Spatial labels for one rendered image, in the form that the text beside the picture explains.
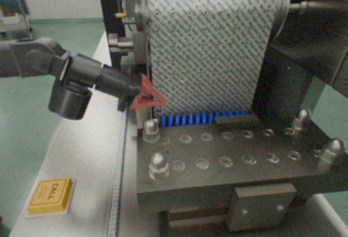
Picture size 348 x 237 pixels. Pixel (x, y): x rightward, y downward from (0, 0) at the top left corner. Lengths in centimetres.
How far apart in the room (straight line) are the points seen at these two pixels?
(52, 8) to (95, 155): 592
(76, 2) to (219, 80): 587
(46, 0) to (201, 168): 619
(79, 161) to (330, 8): 64
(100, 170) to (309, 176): 45
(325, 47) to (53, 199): 61
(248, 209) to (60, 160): 47
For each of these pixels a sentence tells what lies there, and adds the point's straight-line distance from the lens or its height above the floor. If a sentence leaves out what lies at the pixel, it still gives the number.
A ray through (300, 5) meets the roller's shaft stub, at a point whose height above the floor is 126.
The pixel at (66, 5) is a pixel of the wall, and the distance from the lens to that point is 633.
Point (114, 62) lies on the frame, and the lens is 82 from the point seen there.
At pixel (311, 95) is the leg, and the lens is 84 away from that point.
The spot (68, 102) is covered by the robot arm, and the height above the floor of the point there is 111.
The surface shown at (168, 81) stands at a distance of 47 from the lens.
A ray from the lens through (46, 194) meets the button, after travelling 57.
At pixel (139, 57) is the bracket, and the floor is 115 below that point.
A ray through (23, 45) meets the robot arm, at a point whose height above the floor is 122.
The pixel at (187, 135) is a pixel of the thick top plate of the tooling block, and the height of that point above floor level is 103.
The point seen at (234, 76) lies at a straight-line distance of 50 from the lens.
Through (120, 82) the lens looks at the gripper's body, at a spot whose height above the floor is 114.
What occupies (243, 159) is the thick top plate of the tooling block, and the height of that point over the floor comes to 103.
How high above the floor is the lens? 134
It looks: 35 degrees down
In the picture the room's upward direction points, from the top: straight up
